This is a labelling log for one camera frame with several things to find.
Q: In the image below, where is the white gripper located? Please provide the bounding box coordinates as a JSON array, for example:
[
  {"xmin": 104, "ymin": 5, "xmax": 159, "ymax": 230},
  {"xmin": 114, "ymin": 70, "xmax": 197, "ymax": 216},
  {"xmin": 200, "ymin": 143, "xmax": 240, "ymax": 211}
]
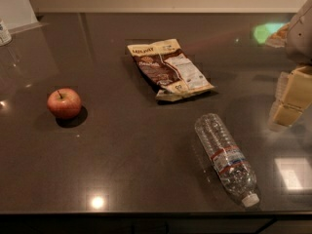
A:
[{"xmin": 268, "ymin": 0, "xmax": 312, "ymax": 131}]

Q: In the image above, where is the clear plastic water bottle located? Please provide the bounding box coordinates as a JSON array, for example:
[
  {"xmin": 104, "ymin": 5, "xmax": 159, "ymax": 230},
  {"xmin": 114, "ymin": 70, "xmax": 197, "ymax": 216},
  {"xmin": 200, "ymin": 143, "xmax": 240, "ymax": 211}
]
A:
[{"xmin": 195, "ymin": 113, "xmax": 259, "ymax": 208}]

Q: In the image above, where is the brown white snack bag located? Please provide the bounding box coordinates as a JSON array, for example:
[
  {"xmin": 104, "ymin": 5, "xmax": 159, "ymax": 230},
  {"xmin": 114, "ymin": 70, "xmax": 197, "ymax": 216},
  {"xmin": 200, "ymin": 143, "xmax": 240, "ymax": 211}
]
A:
[{"xmin": 128, "ymin": 39, "xmax": 215, "ymax": 101}]

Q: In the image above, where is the red apple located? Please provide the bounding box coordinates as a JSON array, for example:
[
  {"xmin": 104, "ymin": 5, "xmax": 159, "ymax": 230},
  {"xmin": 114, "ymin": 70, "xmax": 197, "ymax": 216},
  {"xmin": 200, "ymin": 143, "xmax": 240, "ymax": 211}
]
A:
[{"xmin": 47, "ymin": 88, "xmax": 82, "ymax": 120}]

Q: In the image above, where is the white container at left edge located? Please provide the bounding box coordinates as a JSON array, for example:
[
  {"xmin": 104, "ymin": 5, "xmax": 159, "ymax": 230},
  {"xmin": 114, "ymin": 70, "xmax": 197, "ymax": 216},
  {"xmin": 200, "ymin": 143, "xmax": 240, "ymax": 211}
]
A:
[{"xmin": 0, "ymin": 19, "xmax": 12, "ymax": 46}]

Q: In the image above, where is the white board leaning on wall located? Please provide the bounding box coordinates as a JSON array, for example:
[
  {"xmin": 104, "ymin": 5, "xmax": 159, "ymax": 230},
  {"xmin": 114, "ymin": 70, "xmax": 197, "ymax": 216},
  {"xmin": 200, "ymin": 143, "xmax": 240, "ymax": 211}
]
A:
[{"xmin": 0, "ymin": 0, "xmax": 41, "ymax": 34}]

